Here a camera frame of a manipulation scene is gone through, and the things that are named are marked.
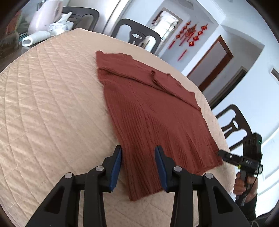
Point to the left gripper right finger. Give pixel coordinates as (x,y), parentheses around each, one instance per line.
(215,206)

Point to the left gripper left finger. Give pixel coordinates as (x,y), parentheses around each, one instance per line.
(61,205)

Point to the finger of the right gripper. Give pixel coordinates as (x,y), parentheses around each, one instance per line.
(231,161)
(228,156)

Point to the rust red knit sweater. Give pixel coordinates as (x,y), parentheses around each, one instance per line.
(150,108)

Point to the person's right hand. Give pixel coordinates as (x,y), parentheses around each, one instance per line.
(239,186)

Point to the black chair right side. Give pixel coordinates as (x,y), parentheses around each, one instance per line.
(237,123)

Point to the black chair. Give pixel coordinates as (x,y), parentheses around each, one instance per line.
(237,123)
(138,33)
(85,18)

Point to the beige quilted table cover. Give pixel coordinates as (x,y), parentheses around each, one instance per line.
(54,119)

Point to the red Chinese knot decorations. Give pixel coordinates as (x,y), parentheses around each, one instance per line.
(188,34)

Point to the black chair centre back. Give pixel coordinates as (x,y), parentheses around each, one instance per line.
(138,33)

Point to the white paper roll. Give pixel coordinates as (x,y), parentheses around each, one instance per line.
(35,38)

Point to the white tissue pack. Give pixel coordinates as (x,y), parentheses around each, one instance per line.
(61,26)

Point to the black chair left back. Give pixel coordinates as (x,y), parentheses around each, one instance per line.
(85,18)

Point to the pink electric kettle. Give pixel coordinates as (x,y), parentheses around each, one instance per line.
(48,13)

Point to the brown wooden door frame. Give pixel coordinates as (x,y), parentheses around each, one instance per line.
(211,64)

